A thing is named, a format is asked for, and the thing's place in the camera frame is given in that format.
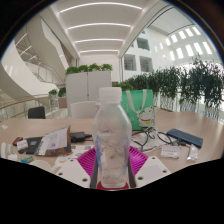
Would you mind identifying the long ceiling light strips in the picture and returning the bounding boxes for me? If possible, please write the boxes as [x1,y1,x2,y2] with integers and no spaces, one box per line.
[59,1,144,54]

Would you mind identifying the dark flat keyboard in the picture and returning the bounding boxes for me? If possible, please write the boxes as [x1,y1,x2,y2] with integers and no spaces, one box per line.
[165,128,204,149]

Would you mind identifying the small white card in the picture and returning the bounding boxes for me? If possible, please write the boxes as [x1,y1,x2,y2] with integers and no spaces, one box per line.
[16,139,29,151]

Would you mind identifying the open booklet on brown bag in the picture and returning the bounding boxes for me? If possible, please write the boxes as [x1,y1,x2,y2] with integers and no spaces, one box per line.
[34,125,74,158]

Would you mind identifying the clear plastic packet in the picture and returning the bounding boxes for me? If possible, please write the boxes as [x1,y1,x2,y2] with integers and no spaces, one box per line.
[187,143,200,163]

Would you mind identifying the clear plastic water bottle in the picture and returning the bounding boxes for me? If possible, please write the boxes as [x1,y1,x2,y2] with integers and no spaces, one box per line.
[92,86,133,189]

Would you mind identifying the white label card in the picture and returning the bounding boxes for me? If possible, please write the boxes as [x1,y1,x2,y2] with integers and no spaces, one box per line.
[160,144,181,159]

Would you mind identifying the tall green plant hedge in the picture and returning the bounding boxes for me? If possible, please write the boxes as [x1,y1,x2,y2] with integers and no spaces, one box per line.
[113,54,224,121]

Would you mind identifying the white computer mouse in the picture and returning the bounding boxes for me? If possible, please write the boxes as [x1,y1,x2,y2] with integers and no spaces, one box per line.
[7,153,20,162]

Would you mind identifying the glass railing with wooden handrail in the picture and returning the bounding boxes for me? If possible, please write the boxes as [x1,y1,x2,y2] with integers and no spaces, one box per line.
[0,94,68,123]

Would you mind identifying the black office chair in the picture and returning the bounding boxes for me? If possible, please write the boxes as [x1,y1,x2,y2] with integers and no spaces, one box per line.
[27,106,47,120]

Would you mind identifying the small black and red box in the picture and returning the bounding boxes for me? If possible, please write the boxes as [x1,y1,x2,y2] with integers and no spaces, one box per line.
[12,136,24,147]

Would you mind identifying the small black pouch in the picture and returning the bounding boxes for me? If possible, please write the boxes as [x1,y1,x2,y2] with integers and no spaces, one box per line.
[69,131,93,144]

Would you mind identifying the white chair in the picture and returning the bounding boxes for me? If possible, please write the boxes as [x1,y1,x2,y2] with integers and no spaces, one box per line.
[69,100,100,120]

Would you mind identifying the small teal stick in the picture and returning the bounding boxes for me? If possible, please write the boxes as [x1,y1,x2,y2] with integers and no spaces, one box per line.
[20,155,35,164]

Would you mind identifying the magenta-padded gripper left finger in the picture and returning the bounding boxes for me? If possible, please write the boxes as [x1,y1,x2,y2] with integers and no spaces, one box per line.
[56,147,100,189]

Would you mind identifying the low leafy green plants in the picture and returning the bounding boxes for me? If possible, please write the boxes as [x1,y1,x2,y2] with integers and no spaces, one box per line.
[64,62,114,76]

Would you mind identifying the tall white cabinet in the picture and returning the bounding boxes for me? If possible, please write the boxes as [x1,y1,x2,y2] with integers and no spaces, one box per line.
[65,70,113,116]

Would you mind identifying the tangle of black cables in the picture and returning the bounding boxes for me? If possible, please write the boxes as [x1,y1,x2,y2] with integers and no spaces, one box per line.
[130,126,174,153]

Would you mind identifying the green tote bag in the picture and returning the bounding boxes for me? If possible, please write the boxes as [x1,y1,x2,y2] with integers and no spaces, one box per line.
[120,88,156,132]

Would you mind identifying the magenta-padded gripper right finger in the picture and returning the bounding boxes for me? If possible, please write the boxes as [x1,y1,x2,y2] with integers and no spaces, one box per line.
[127,145,172,189]

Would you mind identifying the potted green plant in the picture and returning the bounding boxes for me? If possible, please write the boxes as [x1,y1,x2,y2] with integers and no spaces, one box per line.
[48,88,59,101]
[57,86,68,109]

